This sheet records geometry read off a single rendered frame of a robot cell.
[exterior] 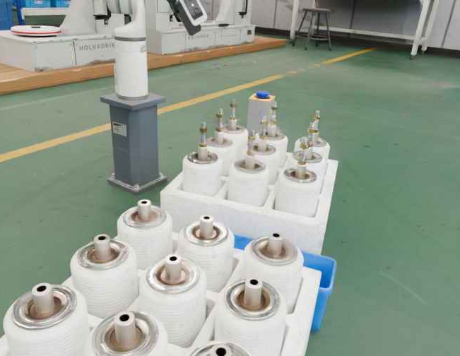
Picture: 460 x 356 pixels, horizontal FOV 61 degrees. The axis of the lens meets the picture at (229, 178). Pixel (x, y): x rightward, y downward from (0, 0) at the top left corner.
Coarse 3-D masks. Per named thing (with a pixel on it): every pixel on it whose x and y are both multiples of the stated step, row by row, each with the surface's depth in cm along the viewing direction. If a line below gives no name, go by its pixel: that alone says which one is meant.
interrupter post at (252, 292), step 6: (246, 282) 51; (252, 282) 52; (258, 282) 51; (246, 288) 51; (252, 288) 50; (258, 288) 50; (246, 294) 51; (252, 294) 51; (258, 294) 51; (246, 300) 52; (252, 300) 51; (258, 300) 51
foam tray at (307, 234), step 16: (336, 160) 116; (160, 192) 93; (176, 192) 93; (224, 192) 94; (272, 192) 96; (176, 208) 93; (192, 208) 92; (208, 208) 90; (224, 208) 89; (240, 208) 88; (256, 208) 88; (272, 208) 92; (320, 208) 90; (176, 224) 95; (224, 224) 91; (240, 224) 90; (256, 224) 88; (272, 224) 87; (288, 224) 86; (304, 224) 84; (320, 224) 84; (304, 240) 86; (320, 240) 85
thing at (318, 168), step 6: (288, 156) 100; (288, 162) 98; (294, 162) 96; (318, 162) 96; (324, 162) 97; (306, 168) 95; (312, 168) 95; (318, 168) 95; (324, 168) 98; (318, 174) 96
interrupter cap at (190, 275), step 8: (160, 264) 57; (184, 264) 58; (192, 264) 58; (152, 272) 56; (160, 272) 56; (184, 272) 57; (192, 272) 56; (152, 280) 54; (160, 280) 54; (168, 280) 55; (176, 280) 55; (184, 280) 55; (192, 280) 55; (152, 288) 53; (160, 288) 53; (168, 288) 53; (176, 288) 53; (184, 288) 53
